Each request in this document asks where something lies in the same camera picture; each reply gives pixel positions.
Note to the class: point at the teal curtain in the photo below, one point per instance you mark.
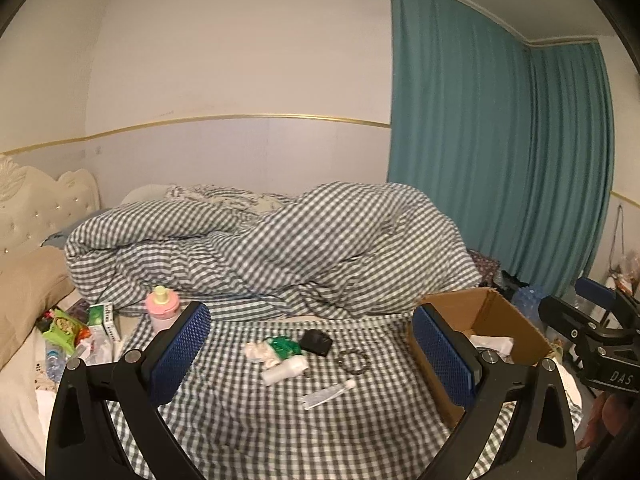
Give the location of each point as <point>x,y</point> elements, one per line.
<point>475,135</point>

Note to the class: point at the white pillow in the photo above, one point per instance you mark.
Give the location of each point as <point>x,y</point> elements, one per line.
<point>145,194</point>

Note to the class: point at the black small pouch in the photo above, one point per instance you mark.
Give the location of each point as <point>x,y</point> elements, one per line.
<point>316,342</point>

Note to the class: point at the dark dotted bag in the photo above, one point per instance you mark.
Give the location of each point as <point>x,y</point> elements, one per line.
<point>487,265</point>

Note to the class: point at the gold wall trim strip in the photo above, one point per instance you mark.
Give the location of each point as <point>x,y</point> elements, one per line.
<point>225,119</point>

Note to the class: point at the white small bottle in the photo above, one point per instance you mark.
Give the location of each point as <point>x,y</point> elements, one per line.
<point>282,371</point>

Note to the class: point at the pink sippy bottle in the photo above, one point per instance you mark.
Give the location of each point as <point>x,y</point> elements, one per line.
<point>162,310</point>

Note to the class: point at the pack of water bottles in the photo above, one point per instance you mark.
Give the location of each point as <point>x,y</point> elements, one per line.
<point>530,305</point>

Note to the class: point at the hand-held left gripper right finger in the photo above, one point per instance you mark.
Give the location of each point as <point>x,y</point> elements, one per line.
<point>445,355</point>

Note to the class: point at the grey white checked duvet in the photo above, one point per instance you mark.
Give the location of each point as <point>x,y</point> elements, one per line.
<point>300,245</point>

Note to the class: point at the printed wipes pack red label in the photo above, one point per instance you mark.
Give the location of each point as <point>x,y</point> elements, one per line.
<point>492,345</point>

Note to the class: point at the grey white checked bed sheet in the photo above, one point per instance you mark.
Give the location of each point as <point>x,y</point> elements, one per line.
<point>300,435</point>

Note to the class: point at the brown cardboard box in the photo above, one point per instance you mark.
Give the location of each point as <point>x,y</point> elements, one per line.
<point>500,312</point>

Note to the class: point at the clear plastic bag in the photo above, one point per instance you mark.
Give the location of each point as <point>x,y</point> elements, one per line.
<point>97,347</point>

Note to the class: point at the cream tufted headboard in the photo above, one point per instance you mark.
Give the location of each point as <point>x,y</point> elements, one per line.
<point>40,210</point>

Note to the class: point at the green foil packet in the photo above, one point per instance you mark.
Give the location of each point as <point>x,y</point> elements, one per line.
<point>282,347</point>

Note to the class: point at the beige pillow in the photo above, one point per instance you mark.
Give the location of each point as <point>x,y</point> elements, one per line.
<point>30,290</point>

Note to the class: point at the green snack packet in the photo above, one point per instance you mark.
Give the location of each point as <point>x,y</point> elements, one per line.
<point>62,330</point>

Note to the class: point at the white cloth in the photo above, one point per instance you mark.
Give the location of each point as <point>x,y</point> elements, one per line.
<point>260,355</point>

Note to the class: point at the person's right hand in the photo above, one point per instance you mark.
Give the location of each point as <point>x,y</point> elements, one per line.
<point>602,420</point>

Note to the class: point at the green white carton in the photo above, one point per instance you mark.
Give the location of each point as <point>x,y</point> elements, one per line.
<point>102,320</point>

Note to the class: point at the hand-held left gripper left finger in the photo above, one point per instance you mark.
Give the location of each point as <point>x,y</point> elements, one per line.
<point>180,355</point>

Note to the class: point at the clear water bottle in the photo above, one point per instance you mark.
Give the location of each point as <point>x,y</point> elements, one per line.
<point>55,360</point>

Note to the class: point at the white squeeze tube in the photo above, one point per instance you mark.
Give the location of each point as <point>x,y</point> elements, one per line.
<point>325,396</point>

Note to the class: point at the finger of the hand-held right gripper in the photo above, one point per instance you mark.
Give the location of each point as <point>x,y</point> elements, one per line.
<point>562,315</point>
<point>595,300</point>

